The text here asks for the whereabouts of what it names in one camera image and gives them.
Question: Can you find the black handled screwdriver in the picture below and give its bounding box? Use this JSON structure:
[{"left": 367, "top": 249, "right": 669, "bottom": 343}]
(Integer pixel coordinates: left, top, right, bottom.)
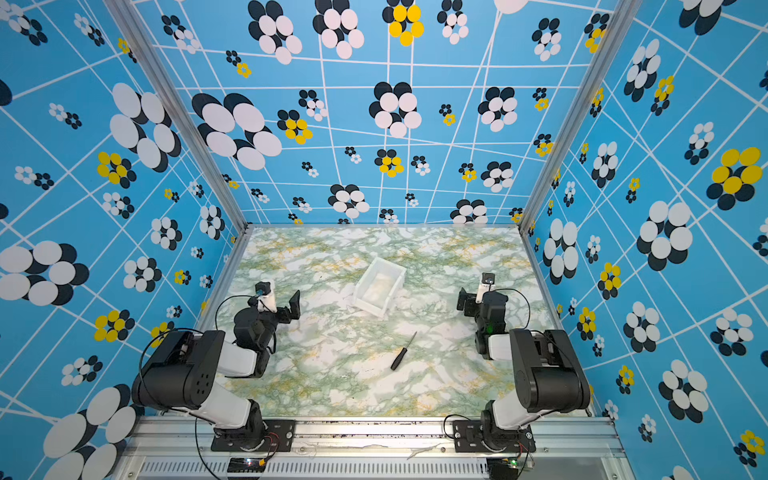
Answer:
[{"left": 390, "top": 332, "right": 417, "bottom": 371}]

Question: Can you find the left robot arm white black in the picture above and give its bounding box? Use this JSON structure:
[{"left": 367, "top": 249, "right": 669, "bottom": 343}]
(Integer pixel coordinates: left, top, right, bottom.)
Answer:
[{"left": 132, "top": 282, "right": 301, "bottom": 454}]

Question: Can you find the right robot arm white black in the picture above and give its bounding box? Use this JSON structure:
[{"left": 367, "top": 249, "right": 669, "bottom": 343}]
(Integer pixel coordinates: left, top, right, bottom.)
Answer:
[{"left": 454, "top": 284, "right": 590, "bottom": 453}]

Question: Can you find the white plastic bin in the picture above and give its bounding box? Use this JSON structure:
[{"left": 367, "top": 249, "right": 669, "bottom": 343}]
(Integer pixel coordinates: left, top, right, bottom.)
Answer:
[{"left": 353, "top": 258, "right": 407, "bottom": 318}]

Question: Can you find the left controller board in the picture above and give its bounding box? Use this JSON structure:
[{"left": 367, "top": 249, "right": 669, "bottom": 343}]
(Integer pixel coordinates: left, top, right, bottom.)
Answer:
[{"left": 227, "top": 457, "right": 267, "bottom": 475}]

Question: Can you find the controller board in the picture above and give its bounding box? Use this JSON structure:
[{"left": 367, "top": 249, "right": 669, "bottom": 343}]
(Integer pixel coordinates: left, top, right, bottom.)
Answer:
[
  {"left": 486, "top": 458, "right": 521, "bottom": 480},
  {"left": 227, "top": 457, "right": 267, "bottom": 475}
]

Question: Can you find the right controller board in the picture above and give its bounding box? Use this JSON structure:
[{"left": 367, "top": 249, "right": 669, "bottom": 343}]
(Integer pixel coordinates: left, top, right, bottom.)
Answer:
[{"left": 486, "top": 458, "right": 521, "bottom": 480}]

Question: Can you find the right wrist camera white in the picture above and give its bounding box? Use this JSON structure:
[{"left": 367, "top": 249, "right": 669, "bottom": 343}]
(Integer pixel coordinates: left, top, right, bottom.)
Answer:
[{"left": 475, "top": 272, "right": 495, "bottom": 304}]

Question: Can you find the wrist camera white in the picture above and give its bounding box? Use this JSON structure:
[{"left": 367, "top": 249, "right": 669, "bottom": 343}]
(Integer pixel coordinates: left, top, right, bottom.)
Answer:
[
  {"left": 254, "top": 280, "right": 277, "bottom": 313},
  {"left": 475, "top": 272, "right": 495, "bottom": 304}
]

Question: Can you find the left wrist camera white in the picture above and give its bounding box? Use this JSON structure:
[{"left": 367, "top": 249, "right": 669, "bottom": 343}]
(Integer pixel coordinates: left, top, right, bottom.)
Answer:
[{"left": 254, "top": 280, "right": 277, "bottom": 313}]

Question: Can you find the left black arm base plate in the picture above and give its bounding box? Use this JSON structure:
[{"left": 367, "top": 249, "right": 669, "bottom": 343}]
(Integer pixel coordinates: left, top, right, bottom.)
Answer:
[{"left": 211, "top": 419, "right": 296, "bottom": 453}]

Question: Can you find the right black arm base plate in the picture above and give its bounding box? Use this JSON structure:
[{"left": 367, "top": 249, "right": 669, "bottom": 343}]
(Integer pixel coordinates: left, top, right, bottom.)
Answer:
[{"left": 447, "top": 419, "right": 536, "bottom": 455}]

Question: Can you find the aluminium front rail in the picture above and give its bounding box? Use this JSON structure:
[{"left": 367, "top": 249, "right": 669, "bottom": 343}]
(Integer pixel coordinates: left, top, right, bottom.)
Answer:
[{"left": 113, "top": 417, "right": 634, "bottom": 479}]

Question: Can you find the right aluminium corner post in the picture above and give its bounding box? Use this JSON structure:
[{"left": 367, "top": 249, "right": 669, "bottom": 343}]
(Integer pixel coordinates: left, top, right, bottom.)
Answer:
[{"left": 519, "top": 0, "right": 642, "bottom": 234}]

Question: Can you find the aluminium corner post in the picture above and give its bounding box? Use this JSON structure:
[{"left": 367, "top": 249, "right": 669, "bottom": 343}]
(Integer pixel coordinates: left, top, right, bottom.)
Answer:
[
  {"left": 519, "top": 0, "right": 642, "bottom": 234},
  {"left": 104, "top": 1, "right": 248, "bottom": 235}
]

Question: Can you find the left aluminium corner post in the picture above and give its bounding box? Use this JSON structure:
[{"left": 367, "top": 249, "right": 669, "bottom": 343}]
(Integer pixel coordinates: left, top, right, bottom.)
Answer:
[{"left": 104, "top": 1, "right": 248, "bottom": 235}]

